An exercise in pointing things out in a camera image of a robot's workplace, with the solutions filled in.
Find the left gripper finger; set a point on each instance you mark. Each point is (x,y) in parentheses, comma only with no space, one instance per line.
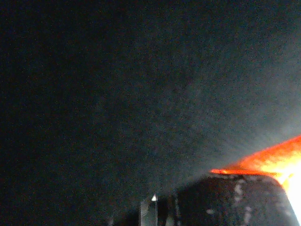
(221,200)

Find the orange jacket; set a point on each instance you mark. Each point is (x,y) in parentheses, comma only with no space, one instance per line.
(281,162)

